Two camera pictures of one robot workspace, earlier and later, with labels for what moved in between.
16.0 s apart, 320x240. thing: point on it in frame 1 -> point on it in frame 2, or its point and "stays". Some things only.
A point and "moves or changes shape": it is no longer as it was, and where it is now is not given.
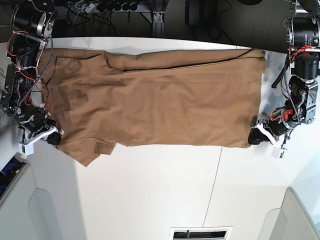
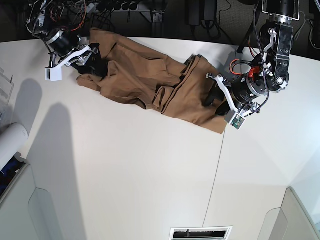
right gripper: (277, 129) -> (241, 93)
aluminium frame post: (158, 24) stays
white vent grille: (211, 233) stays
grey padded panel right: (290, 222) stays
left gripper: (36, 126) -> (66, 49)
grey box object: (28, 212) stays
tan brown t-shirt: (194, 97) moves or changes shape
